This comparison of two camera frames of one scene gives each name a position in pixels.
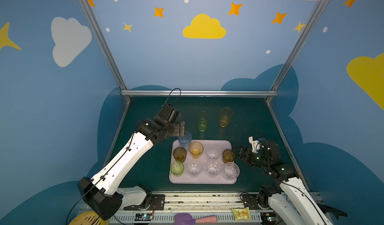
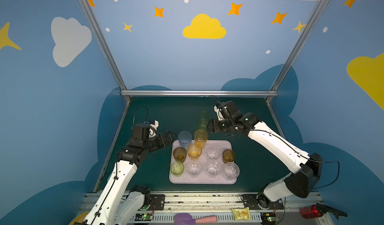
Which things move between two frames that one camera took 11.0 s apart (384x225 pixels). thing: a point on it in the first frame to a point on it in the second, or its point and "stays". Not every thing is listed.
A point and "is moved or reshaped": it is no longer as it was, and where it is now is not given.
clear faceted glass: [212, 156] stays
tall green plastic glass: [202, 121] stays
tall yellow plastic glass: [226, 113] is moved or reshaped
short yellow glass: [196, 148] stays
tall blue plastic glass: [185, 141] stays
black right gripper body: [248, 155] to [216, 126]
